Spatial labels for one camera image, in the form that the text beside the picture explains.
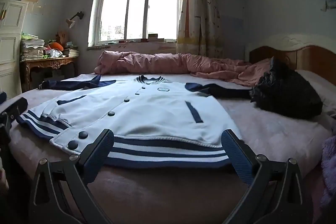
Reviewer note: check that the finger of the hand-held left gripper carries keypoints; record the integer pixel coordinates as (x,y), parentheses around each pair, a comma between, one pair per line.
(15,107)

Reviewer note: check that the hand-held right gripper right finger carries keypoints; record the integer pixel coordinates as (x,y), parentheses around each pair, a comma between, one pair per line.
(236,158)

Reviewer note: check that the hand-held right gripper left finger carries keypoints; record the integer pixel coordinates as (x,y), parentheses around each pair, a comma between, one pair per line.
(98,154)

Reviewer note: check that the white and navy baseball jacket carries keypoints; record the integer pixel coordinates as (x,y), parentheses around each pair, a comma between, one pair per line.
(147,113)

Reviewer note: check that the pink floral bed sheet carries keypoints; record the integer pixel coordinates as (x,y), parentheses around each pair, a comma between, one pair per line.
(262,121)

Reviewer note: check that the carved wooden desk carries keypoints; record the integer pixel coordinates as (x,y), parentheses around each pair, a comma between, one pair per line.
(52,62)

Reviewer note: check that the stack of papers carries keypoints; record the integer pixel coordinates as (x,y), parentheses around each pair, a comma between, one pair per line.
(32,50)

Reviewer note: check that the white wardrobe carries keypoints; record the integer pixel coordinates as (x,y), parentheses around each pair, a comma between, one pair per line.
(10,43)

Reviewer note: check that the clear plastic bag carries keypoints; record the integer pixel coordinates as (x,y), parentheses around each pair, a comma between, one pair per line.
(55,53)

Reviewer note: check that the orange plush toy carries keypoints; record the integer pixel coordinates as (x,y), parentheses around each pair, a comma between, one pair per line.
(56,46)

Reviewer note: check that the stack of books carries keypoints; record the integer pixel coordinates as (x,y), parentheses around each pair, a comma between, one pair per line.
(71,52)

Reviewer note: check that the black ruffled garment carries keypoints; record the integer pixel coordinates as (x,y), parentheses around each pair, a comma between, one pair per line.
(288,98)

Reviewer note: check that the purple fuzzy cloth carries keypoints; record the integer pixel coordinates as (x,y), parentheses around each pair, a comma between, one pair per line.
(330,161)

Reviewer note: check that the pink quilt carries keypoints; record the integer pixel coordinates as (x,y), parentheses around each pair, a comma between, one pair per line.
(157,62)

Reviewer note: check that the white pillow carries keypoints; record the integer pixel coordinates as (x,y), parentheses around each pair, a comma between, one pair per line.
(320,85)

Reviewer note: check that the wooden bed headboard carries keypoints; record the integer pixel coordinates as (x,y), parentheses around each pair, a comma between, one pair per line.
(309,56)

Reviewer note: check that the books on windowsill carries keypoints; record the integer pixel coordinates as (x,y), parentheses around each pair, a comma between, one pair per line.
(153,38)

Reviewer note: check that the tree print curtain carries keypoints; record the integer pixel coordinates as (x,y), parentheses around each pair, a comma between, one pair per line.
(194,16)

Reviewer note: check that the white framed window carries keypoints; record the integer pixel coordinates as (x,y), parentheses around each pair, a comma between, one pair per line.
(136,11)

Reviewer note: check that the wall lamp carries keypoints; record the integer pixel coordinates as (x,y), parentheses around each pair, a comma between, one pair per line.
(72,20)

